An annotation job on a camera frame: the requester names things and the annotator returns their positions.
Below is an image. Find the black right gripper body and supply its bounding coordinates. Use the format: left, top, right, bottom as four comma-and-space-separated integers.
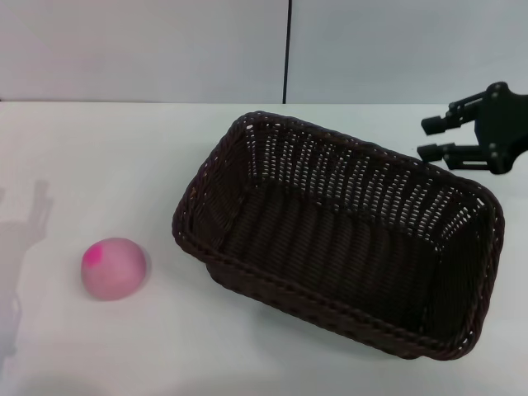
473, 81, 528, 176

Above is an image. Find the dark brown woven basket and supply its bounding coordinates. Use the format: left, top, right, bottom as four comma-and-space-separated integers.
171, 110, 506, 362

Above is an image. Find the pink peach-shaped soft ball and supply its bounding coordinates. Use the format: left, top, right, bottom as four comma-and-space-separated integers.
80, 237, 149, 304

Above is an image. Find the black vertical wall strip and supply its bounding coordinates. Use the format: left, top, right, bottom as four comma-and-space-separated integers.
281, 0, 294, 104

